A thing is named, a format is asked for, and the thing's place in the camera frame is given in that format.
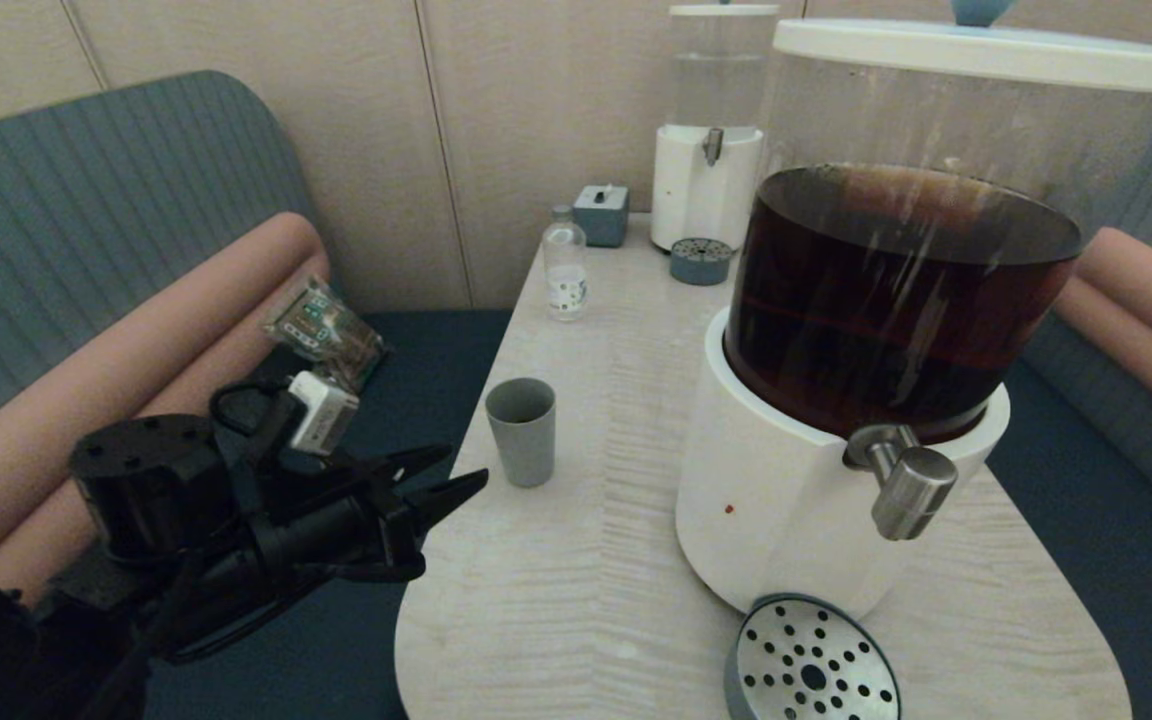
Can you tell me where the grey plastic cup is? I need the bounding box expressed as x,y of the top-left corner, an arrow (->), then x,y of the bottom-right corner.
484,378 -> 558,489

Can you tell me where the large steel dispenser tap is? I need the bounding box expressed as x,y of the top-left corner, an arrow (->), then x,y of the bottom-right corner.
843,424 -> 960,542

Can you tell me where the dark blue bench seat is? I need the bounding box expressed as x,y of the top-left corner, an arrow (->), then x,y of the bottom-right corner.
986,360 -> 1152,720
141,312 -> 515,720

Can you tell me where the green printed snack packet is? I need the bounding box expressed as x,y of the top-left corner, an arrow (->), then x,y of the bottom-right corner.
264,277 -> 389,394

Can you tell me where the clear plastic bottle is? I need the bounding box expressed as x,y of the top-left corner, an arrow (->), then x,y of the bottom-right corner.
543,204 -> 589,322

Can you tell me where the grey tissue box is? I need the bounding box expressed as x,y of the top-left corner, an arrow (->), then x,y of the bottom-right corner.
573,183 -> 630,248

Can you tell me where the large dispenser with brown tea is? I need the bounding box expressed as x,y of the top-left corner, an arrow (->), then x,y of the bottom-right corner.
675,55 -> 1152,619

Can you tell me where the small grey drip tray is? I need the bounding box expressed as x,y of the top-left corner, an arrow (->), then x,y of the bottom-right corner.
670,236 -> 734,287

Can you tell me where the large perforated steel drip tray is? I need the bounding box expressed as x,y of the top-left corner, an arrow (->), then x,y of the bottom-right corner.
724,593 -> 902,720

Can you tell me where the small dispenser with clear water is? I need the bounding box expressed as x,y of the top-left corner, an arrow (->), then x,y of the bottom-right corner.
651,12 -> 777,252

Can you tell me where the grey-blue ribbed bench backrest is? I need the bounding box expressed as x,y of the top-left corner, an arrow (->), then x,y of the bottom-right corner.
0,69 -> 327,461
1021,85 -> 1152,546

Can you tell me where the small white dispenser lid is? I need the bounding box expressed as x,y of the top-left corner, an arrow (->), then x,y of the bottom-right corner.
669,0 -> 780,18

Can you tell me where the large white dispenser lid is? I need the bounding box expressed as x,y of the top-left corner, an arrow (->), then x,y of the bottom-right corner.
774,0 -> 1152,94

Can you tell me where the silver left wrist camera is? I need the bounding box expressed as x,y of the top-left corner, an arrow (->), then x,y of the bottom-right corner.
285,371 -> 362,458

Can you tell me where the thin black camera cable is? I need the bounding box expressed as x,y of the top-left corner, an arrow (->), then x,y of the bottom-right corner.
208,378 -> 299,439

